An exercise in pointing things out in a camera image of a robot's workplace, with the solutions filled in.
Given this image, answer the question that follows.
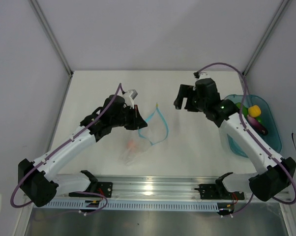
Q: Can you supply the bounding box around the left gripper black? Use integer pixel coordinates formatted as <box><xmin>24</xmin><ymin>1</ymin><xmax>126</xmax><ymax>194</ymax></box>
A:
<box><xmin>111</xmin><ymin>105</ymin><xmax>148</xmax><ymax>131</ymax></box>

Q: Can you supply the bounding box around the clear zip top bag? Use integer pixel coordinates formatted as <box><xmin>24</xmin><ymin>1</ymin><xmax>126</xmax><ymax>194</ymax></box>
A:
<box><xmin>119</xmin><ymin>103</ymin><xmax>169</xmax><ymax>165</ymax></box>

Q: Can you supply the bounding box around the green bell pepper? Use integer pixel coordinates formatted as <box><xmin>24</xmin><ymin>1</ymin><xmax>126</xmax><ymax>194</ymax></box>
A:
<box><xmin>236</xmin><ymin>102</ymin><xmax>248</xmax><ymax>117</ymax></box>

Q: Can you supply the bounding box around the yellow bell pepper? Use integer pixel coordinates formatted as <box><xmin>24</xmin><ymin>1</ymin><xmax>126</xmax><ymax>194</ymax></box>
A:
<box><xmin>247</xmin><ymin>105</ymin><xmax>262</xmax><ymax>118</ymax></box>

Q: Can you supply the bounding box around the purple eggplant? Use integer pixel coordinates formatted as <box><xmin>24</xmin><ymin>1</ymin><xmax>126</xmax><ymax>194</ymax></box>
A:
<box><xmin>247</xmin><ymin>115</ymin><xmax>268</xmax><ymax>136</ymax></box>

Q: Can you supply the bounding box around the green chili pepper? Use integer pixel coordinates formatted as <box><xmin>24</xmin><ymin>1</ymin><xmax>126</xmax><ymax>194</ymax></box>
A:
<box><xmin>255</xmin><ymin>117</ymin><xmax>263</xmax><ymax>124</ymax></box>

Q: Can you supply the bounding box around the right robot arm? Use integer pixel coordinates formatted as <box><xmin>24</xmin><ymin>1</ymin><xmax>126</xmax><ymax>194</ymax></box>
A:
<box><xmin>174</xmin><ymin>78</ymin><xmax>296</xmax><ymax>204</ymax></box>

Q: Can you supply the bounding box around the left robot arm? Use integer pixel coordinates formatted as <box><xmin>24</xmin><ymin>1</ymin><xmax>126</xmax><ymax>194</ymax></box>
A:
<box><xmin>18</xmin><ymin>89</ymin><xmax>147</xmax><ymax>207</ymax></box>

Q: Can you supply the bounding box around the teal plastic tray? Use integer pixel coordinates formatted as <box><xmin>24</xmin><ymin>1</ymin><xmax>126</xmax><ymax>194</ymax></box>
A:
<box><xmin>225</xmin><ymin>94</ymin><xmax>282</xmax><ymax>158</ymax></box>

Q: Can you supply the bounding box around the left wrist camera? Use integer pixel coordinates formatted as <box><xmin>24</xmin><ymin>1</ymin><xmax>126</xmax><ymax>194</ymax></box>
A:
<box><xmin>123</xmin><ymin>89</ymin><xmax>138</xmax><ymax>109</ymax></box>

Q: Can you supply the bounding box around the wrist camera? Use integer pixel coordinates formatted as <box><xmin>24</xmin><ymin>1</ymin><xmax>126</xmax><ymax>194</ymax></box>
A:
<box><xmin>123</xmin><ymin>89</ymin><xmax>138</xmax><ymax>109</ymax></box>
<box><xmin>193</xmin><ymin>71</ymin><xmax>210</xmax><ymax>80</ymax></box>

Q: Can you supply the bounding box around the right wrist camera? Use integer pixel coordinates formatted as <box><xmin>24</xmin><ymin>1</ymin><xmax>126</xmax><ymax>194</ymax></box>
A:
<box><xmin>193</xmin><ymin>71</ymin><xmax>210</xmax><ymax>80</ymax></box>

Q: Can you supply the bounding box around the aluminium mounting rail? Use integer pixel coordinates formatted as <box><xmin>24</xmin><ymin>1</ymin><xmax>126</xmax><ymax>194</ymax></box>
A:
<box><xmin>22</xmin><ymin>174</ymin><xmax>293</xmax><ymax>204</ymax></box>

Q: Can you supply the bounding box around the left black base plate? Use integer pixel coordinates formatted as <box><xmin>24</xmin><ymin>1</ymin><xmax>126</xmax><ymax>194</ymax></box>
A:
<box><xmin>69</xmin><ymin>182</ymin><xmax>113</xmax><ymax>198</ymax></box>

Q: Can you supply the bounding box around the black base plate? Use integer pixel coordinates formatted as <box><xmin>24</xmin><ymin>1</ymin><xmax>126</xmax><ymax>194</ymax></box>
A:
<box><xmin>194</xmin><ymin>184</ymin><xmax>245</xmax><ymax>200</ymax></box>
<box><xmin>69</xmin><ymin>182</ymin><xmax>113</xmax><ymax>198</ymax></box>

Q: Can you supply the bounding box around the white slotted cable duct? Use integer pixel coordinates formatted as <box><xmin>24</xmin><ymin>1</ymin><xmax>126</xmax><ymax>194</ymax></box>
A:
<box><xmin>44</xmin><ymin>199</ymin><xmax>219</xmax><ymax>212</ymax></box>

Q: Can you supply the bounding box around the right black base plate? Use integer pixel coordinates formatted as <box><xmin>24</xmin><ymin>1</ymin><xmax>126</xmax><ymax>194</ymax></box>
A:
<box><xmin>194</xmin><ymin>184</ymin><xmax>245</xmax><ymax>200</ymax></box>

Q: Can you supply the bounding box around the right frame post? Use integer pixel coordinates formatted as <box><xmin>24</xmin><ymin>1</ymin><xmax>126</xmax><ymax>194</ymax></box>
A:
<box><xmin>242</xmin><ymin>0</ymin><xmax>293</xmax><ymax>76</ymax></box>

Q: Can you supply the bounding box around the frame post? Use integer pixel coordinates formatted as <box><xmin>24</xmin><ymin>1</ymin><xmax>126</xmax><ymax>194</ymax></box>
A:
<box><xmin>242</xmin><ymin>0</ymin><xmax>293</xmax><ymax>76</ymax></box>
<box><xmin>28</xmin><ymin>0</ymin><xmax>73</xmax><ymax>77</ymax></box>

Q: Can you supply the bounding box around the left frame post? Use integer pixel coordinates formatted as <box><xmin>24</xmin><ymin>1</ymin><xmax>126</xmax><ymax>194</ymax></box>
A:
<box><xmin>28</xmin><ymin>0</ymin><xmax>73</xmax><ymax>77</ymax></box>

